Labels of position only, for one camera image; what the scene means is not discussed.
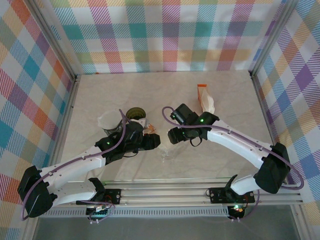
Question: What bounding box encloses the orange plastic dripper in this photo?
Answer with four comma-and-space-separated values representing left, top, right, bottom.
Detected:
144, 123, 159, 136

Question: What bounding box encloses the clear plastic dripper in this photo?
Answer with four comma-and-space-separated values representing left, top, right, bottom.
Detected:
158, 143, 180, 163

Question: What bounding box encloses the orange coffee filter box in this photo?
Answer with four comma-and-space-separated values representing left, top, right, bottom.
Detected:
196, 83, 209, 106

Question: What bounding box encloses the white coffee filter stack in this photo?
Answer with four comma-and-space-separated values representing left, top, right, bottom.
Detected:
201, 91, 216, 113

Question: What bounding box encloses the dark green plastic dripper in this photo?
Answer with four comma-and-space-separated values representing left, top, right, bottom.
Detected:
124, 106, 148, 123

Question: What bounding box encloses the white paper coffee filter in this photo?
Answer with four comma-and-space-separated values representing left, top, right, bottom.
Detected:
97, 110, 123, 130

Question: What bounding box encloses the left green circuit board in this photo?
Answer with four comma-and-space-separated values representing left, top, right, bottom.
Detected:
86, 203, 111, 217

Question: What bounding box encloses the green circuit board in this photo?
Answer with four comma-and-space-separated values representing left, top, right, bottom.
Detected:
86, 203, 111, 217
228, 203, 245, 216

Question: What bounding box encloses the right green circuit board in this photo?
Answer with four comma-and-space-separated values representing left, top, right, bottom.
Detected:
228, 203, 245, 216

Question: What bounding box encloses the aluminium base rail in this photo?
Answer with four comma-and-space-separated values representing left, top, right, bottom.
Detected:
53, 181, 305, 206

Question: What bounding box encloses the grey slotted cable duct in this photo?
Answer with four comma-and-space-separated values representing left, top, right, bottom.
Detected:
46, 208, 231, 218

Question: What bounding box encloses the aluminium side rail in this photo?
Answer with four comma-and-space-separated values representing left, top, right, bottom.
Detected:
21, 74, 82, 240
249, 72, 307, 240

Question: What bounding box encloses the aluminium frame post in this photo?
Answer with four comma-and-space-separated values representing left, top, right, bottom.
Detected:
248, 0, 300, 77
28, 0, 81, 85

